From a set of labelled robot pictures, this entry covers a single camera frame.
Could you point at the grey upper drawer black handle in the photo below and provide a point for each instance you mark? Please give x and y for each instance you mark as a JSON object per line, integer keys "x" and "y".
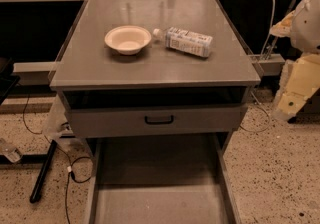
{"x": 122, "y": 122}

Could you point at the grey drawer cabinet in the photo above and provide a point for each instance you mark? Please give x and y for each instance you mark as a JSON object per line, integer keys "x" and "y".
{"x": 90, "y": 75}

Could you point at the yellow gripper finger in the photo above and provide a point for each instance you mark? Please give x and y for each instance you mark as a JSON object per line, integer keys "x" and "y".
{"x": 283, "y": 27}
{"x": 279, "y": 113}

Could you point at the clear plastic floor object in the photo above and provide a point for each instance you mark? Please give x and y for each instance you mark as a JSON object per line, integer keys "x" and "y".
{"x": 10, "y": 151}

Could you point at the clear plastic water bottle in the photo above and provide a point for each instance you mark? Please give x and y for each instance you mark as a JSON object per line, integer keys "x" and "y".
{"x": 185, "y": 41}

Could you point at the black object at left edge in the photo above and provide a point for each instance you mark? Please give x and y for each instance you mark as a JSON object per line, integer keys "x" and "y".
{"x": 7, "y": 79}

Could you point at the open grey middle drawer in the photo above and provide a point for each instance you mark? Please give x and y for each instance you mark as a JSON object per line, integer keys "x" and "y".
{"x": 167, "y": 179}

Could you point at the white paper bowl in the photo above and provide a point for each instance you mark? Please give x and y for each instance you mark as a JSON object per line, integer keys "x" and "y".
{"x": 128, "y": 40}

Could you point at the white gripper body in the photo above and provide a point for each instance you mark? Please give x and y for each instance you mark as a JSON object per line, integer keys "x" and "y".
{"x": 307, "y": 25}

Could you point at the black metal floor bar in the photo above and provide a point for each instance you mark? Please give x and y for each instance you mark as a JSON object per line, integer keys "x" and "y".
{"x": 36, "y": 193}

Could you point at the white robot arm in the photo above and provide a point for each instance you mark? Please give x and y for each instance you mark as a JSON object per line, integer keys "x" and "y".
{"x": 305, "y": 31}

